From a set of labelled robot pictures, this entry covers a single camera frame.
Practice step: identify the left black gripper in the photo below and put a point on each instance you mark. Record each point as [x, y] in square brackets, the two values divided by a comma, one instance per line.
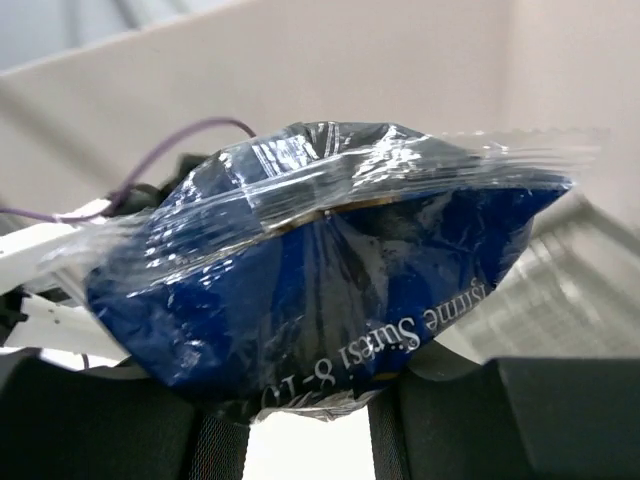
[141, 196]

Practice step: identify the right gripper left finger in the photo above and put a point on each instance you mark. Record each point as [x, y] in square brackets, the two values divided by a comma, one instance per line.
[105, 424]

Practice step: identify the spaghetti pasta bag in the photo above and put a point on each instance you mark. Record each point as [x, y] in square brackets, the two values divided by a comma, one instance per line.
[304, 269]

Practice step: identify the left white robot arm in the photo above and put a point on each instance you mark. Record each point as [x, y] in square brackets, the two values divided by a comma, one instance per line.
[42, 306]

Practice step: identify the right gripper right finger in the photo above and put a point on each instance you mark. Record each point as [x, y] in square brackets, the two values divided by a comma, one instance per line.
[512, 418]

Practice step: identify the grey three-tier tray shelf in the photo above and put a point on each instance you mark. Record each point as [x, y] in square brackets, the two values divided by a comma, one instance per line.
[574, 292]

